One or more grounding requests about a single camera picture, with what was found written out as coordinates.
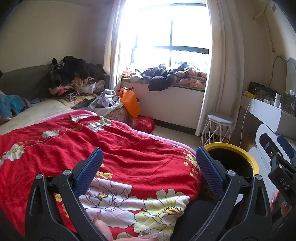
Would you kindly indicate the silver framed mirror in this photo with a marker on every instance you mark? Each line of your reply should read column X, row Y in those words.
column 291, row 76

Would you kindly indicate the person's leg in black pants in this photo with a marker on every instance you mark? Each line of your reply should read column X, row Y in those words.
column 192, row 222

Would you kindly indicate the window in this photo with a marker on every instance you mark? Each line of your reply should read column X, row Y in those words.
column 189, row 25

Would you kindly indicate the black bin with yellow rim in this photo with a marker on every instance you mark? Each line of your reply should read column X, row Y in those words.
column 231, row 145

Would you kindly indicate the pile of clothes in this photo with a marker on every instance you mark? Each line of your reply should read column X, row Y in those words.
column 74, row 71

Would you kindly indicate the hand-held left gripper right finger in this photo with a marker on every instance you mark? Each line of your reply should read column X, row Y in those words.
column 211, row 172

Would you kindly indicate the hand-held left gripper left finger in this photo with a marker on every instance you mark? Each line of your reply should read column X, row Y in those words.
column 91, row 166

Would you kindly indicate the orange patterned quilt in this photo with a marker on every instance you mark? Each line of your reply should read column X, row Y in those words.
column 189, row 77

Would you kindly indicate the white window seat cabinet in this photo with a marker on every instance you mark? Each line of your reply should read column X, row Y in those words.
column 173, row 104

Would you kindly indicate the clear cosmetics organizer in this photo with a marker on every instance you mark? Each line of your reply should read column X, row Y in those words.
column 289, row 102

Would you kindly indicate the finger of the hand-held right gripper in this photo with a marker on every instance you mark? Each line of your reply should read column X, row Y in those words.
column 285, row 144
column 268, row 148

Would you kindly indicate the cream curtain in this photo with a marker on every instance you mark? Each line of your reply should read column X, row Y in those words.
column 224, row 69
column 111, row 58

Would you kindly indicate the orange bag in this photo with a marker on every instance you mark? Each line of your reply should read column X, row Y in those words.
column 130, row 102

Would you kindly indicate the person's right hand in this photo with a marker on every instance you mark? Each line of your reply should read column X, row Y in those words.
column 275, row 201

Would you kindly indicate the person's left hand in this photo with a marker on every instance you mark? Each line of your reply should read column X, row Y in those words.
column 101, row 228

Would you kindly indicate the dark green bag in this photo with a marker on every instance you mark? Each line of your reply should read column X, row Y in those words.
column 259, row 89

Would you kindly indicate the blue patterned blanket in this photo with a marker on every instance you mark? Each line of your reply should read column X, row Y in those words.
column 9, row 104

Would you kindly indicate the white and orange cloth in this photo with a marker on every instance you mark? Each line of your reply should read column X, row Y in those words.
column 133, row 76

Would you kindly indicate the grey headboard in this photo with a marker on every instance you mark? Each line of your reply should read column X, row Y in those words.
column 23, row 81

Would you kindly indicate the floral laundry basket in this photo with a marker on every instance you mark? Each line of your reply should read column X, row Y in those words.
column 118, row 115

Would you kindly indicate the beige bed sheet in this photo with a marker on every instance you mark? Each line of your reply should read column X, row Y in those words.
column 41, row 113

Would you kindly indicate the lavender and white clothes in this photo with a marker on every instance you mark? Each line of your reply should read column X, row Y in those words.
column 104, row 97

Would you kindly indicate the red floral blanket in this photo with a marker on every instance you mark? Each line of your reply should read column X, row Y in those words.
column 138, row 150

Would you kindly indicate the yellow box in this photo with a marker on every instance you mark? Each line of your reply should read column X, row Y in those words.
column 249, row 94

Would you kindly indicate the red plastic shopping bag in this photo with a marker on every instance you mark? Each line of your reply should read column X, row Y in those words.
column 144, row 124

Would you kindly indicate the white bottle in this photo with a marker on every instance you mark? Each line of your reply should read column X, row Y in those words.
column 277, row 99

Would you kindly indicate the dark blue jacket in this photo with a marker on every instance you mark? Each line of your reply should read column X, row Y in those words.
column 159, row 82

